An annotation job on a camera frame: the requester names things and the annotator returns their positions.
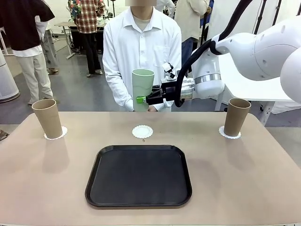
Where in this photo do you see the bystander in plaid shirt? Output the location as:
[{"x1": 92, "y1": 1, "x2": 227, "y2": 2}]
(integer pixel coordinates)
[{"x1": 67, "y1": 0, "x2": 106, "y2": 78}]

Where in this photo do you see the person's right forearm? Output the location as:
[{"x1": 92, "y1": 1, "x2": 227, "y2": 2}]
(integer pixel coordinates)
[{"x1": 103, "y1": 68, "x2": 135, "y2": 111}]

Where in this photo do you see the bystander in grey trousers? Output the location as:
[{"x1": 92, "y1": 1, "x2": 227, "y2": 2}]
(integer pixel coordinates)
[{"x1": 35, "y1": 14, "x2": 59, "y2": 75}]

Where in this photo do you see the white side table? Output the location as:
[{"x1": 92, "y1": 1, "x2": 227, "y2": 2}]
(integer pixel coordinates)
[{"x1": 215, "y1": 55, "x2": 301, "y2": 127}]

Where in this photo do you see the black right arm hose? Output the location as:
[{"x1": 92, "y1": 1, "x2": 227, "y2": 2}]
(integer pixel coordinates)
[{"x1": 175, "y1": 0, "x2": 251, "y2": 108}]

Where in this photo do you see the background work table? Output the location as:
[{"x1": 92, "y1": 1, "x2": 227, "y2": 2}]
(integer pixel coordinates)
[{"x1": 54, "y1": 21, "x2": 79, "y2": 59}]

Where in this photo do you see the person in white shirt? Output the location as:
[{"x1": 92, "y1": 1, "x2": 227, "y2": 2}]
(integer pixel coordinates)
[{"x1": 102, "y1": 0, "x2": 183, "y2": 113}]

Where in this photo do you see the black plastic tray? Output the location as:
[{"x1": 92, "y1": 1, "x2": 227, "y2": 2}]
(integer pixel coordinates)
[{"x1": 85, "y1": 144, "x2": 193, "y2": 209}]

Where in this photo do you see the bystander in black shirt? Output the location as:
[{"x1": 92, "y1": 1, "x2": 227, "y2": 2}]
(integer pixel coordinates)
[{"x1": 0, "y1": 0, "x2": 56, "y2": 105}]

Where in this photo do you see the white cylindrical appliance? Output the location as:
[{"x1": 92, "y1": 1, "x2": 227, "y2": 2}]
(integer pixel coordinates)
[{"x1": 0, "y1": 49, "x2": 20, "y2": 103}]

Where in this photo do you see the white lace paper coaster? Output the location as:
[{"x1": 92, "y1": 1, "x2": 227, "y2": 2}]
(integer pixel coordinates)
[
  {"x1": 43, "y1": 126, "x2": 69, "y2": 140},
  {"x1": 132, "y1": 125, "x2": 154, "y2": 138},
  {"x1": 218, "y1": 125, "x2": 242, "y2": 140}
]

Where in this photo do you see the bystander in beige top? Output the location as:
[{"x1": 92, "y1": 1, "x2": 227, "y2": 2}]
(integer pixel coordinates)
[{"x1": 174, "y1": 0, "x2": 212, "y2": 71}]

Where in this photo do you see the black stand pole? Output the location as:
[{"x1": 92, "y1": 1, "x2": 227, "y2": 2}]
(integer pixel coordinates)
[{"x1": 252, "y1": 0, "x2": 264, "y2": 35}]

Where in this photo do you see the brown tall cup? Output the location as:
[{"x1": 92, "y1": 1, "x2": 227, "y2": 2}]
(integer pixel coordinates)
[
  {"x1": 31, "y1": 99, "x2": 63, "y2": 139},
  {"x1": 223, "y1": 98, "x2": 252, "y2": 137}
]

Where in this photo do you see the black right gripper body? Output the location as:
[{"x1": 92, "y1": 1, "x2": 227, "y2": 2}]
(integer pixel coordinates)
[{"x1": 161, "y1": 81, "x2": 177, "y2": 104}]

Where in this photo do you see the light green tall cup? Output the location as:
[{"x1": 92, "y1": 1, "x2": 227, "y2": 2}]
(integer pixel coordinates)
[{"x1": 131, "y1": 68, "x2": 155, "y2": 112}]

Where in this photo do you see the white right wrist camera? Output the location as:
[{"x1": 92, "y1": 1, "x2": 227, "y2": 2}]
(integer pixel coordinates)
[{"x1": 162, "y1": 62, "x2": 177, "y2": 82}]

